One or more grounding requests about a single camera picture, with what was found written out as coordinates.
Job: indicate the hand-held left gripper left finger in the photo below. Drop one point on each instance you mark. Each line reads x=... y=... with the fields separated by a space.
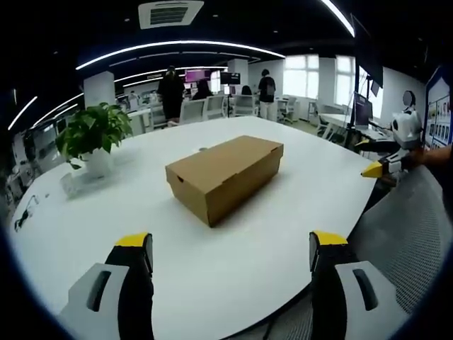
x=106 y=294

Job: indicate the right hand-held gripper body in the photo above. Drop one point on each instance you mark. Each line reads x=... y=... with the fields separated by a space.
x=407 y=129

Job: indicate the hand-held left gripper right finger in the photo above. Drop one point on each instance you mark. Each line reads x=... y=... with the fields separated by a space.
x=354 y=297

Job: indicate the brown cardboard shoe box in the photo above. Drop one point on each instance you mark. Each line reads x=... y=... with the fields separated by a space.
x=226 y=166

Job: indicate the person's right hand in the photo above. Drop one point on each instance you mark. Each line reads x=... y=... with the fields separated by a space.
x=415 y=157

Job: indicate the desk monitor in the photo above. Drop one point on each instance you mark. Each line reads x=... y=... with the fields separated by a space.
x=363 y=110

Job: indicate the blue poster board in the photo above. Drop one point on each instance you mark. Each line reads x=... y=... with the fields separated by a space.
x=440 y=113

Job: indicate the white office chair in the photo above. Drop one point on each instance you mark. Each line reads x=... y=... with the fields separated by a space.
x=290 y=108
x=245 y=105
x=327 y=128
x=193 y=111
x=215 y=106

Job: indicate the grey mesh office chair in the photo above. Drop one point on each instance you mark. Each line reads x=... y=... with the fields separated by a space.
x=407 y=230

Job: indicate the large black hanging screen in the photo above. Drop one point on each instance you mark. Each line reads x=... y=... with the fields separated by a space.
x=368 y=53

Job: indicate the clear plastic packet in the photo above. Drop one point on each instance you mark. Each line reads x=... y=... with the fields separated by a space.
x=73 y=186

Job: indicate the bright ceiling light strip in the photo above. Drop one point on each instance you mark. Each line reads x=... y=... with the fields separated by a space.
x=341 y=17

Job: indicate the dark monitor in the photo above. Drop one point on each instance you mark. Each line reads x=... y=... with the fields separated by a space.
x=230 y=78

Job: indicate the green plant in white pot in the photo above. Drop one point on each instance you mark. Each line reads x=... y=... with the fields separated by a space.
x=95 y=127

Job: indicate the purple lit monitor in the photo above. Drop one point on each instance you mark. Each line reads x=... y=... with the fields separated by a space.
x=196 y=76

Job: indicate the short ceiling light strip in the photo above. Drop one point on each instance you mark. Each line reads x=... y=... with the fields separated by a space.
x=22 y=113

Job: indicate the long curved ceiling light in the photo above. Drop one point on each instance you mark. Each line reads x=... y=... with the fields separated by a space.
x=177 y=44

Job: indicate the ceiling air conditioner vent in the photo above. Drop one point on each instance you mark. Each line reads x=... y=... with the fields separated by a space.
x=171 y=14

